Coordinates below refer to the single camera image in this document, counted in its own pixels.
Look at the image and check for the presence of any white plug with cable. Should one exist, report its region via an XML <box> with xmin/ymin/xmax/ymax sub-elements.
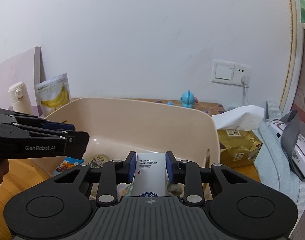
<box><xmin>241</xmin><ymin>75</ymin><xmax>249</xmax><ymax>105</ymax></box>

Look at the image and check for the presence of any white fluffy duck plush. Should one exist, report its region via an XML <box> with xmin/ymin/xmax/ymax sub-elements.
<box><xmin>117</xmin><ymin>183</ymin><xmax>129</xmax><ymax>197</ymax></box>

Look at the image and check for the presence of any white purple board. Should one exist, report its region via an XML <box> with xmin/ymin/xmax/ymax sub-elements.
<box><xmin>0</xmin><ymin>47</ymin><xmax>42</xmax><ymax>116</ymax></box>

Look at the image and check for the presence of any banana chips pouch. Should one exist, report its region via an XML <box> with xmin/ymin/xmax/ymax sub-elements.
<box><xmin>35</xmin><ymin>73</ymin><xmax>71</xmax><ymax>116</ymax></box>

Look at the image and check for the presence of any cartoon bear tissue pack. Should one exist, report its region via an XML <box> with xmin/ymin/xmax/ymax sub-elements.
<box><xmin>52</xmin><ymin>157</ymin><xmax>84</xmax><ymax>176</ymax></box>

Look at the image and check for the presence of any green checked cloth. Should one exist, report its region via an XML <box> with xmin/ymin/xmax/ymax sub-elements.
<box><xmin>122</xmin><ymin>182</ymin><xmax>183</xmax><ymax>197</ymax></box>

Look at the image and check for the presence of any white thermos bottle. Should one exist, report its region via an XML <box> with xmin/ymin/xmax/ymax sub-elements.
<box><xmin>8</xmin><ymin>81</ymin><xmax>33</xmax><ymax>115</ymax></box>

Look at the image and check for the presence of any white wall switch socket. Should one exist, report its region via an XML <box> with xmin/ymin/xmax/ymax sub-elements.
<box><xmin>212</xmin><ymin>60</ymin><xmax>252</xmax><ymax>87</ymax></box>

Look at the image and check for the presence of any light blue bedding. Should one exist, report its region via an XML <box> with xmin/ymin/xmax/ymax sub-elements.
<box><xmin>252</xmin><ymin>100</ymin><xmax>305</xmax><ymax>210</ymax></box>

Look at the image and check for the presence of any white hotel supplies box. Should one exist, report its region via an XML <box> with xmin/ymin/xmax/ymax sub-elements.
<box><xmin>131</xmin><ymin>153</ymin><xmax>167</xmax><ymax>197</ymax></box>

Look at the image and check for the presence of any beige plastic storage bin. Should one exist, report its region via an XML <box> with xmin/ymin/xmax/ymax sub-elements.
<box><xmin>47</xmin><ymin>98</ymin><xmax>220</xmax><ymax>167</ymax></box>

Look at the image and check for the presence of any white device with grey strap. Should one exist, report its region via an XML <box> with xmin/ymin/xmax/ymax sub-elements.
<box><xmin>268</xmin><ymin>109</ymin><xmax>305</xmax><ymax>182</ymax></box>

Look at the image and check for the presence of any gold tissue pack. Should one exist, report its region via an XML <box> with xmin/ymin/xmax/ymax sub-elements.
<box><xmin>212</xmin><ymin>105</ymin><xmax>265</xmax><ymax>168</ymax></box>

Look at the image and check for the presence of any blue toy figurine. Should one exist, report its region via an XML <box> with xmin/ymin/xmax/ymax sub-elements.
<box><xmin>180</xmin><ymin>90</ymin><xmax>199</xmax><ymax>108</ymax></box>

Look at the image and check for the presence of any round tin with yellow lid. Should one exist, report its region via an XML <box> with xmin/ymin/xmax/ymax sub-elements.
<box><xmin>88</xmin><ymin>154</ymin><xmax>110</xmax><ymax>168</ymax></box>

